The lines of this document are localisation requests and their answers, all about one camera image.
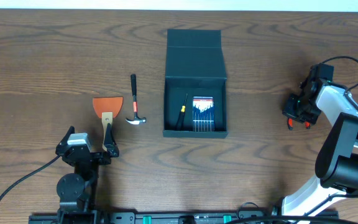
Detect red handled pliers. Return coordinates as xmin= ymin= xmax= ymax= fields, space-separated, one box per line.
xmin=287 ymin=118 xmax=311 ymax=130

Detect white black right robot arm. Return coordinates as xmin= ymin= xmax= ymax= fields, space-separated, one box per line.
xmin=279 ymin=80 xmax=358 ymax=217

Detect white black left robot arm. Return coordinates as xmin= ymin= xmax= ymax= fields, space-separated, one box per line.
xmin=55 ymin=123 xmax=119 ymax=223

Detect precision screwdriver set case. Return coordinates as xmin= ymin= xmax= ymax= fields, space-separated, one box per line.
xmin=192 ymin=96 xmax=215 ymax=132

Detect small black claw hammer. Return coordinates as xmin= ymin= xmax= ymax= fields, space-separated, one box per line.
xmin=126 ymin=74 xmax=147 ymax=125

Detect orange scraper wooden handle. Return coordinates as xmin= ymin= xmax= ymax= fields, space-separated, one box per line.
xmin=92 ymin=96 xmax=123 ymax=134

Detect black yellow screwdriver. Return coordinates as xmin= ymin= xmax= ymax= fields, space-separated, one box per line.
xmin=175 ymin=94 xmax=188 ymax=131

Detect black open gift box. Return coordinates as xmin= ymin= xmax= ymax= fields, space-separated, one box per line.
xmin=163 ymin=29 xmax=228 ymax=139

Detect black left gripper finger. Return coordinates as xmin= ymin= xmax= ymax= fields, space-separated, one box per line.
xmin=57 ymin=126 xmax=75 ymax=152
xmin=103 ymin=123 xmax=119 ymax=157

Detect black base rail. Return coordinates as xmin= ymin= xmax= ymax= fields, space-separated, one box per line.
xmin=28 ymin=208 xmax=340 ymax=224

